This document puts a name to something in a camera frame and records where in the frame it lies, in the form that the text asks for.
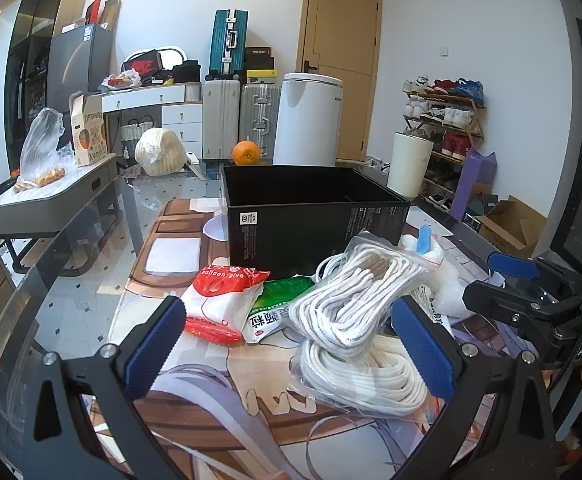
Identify white dresser with drawers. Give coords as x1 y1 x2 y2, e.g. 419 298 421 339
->
102 82 204 161

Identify black bag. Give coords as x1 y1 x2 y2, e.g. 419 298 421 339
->
173 60 202 83

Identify white framed mirror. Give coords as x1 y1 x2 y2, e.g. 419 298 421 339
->
121 44 188 81

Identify red white glue packet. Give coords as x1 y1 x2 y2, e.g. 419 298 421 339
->
185 264 272 345

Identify green white packet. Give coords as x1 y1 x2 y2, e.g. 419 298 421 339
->
243 275 316 345

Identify brown board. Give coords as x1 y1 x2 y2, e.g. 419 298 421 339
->
100 0 122 31

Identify white round trash can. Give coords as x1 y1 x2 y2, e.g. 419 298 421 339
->
272 73 344 167

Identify small zip bag blue item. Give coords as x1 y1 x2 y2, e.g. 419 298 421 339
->
398 224 444 266

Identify grey side table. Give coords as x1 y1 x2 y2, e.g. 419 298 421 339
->
0 152 122 275

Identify white plastic straps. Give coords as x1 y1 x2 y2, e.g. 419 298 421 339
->
156 362 322 480

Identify black cardboard box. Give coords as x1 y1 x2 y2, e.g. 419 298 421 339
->
221 164 412 281

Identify dark tall cabinet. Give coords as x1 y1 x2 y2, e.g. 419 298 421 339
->
3 0 92 181

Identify clear bag of oranges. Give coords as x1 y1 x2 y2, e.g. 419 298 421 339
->
13 107 74 193

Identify purple paper bag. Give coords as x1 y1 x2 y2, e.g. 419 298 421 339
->
453 147 498 216

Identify plastic bag of fruit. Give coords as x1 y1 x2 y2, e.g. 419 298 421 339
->
102 71 142 92

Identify open cardboard box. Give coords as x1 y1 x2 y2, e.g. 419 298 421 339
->
476 195 548 260

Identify printed fruit carton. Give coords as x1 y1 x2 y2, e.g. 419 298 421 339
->
68 91 109 168

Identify wooden door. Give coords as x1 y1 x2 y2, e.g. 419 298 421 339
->
296 0 382 162

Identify white bagged round bundle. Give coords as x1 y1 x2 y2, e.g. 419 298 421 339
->
135 127 188 177

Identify white suitcase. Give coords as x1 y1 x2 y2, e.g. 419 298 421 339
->
202 79 242 161

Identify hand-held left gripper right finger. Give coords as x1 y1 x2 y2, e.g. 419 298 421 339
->
391 295 558 480

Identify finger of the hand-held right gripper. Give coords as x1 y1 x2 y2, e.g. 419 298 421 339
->
487 253 579 301
463 280 582 343

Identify orange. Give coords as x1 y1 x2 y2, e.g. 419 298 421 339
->
232 140 262 167

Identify white tumbler cup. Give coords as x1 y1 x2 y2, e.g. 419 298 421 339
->
387 131 434 200

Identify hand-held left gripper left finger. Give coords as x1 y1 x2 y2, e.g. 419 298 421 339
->
33 295 189 480

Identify dark green box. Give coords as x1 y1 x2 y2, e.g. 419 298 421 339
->
471 194 502 221

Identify white handled knife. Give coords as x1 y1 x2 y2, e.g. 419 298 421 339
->
185 152 206 181

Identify woven basket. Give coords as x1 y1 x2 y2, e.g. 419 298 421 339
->
121 117 158 143

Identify collection of shoes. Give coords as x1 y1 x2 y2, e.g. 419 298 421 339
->
402 75 486 211

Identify bag of thin white cords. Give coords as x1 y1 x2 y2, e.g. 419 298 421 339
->
288 232 444 353

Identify wooden shoe rack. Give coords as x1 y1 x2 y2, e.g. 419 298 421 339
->
402 75 486 211

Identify clear plastic wrap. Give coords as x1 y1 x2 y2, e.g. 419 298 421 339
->
433 260 474 318

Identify grey mini fridge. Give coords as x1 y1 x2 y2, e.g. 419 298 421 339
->
46 22 114 113

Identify teal suitcase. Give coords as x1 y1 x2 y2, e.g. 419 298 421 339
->
209 9 249 81

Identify bag of white rope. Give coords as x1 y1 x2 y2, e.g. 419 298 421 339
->
288 335 444 418

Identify silver suitcase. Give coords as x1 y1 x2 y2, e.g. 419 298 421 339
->
239 82 282 158

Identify red black shoe box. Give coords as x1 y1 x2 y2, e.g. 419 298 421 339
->
121 50 164 78

